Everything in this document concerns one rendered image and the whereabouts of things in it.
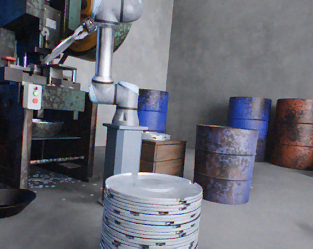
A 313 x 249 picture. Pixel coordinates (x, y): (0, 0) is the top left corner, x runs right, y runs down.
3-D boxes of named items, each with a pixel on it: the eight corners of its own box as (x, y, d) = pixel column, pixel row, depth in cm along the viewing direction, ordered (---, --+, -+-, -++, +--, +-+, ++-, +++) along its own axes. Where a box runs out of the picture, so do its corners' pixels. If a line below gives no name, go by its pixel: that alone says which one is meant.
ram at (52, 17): (63, 52, 185) (65, 8, 183) (43, 47, 172) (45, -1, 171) (48, 54, 195) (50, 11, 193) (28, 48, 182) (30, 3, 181)
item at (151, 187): (170, 173, 101) (170, 171, 101) (223, 197, 75) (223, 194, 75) (93, 176, 87) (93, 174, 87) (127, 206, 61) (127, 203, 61)
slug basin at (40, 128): (72, 137, 193) (74, 123, 193) (26, 137, 165) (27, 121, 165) (45, 131, 213) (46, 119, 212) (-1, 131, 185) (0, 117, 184)
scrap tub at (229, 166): (258, 196, 193) (266, 130, 191) (240, 211, 158) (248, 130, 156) (205, 183, 217) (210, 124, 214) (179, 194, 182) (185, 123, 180)
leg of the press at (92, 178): (100, 180, 199) (109, 58, 195) (87, 183, 190) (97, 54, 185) (31, 160, 251) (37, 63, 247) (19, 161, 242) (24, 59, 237)
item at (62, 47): (68, 37, 152) (67, 36, 152) (35, 69, 161) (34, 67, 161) (83, 32, 178) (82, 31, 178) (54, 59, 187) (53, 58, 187)
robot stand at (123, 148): (142, 207, 149) (148, 127, 147) (112, 213, 138) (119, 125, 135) (124, 198, 164) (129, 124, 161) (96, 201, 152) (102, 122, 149)
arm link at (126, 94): (138, 107, 143) (140, 82, 142) (113, 106, 141) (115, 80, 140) (136, 108, 155) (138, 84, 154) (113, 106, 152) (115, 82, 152)
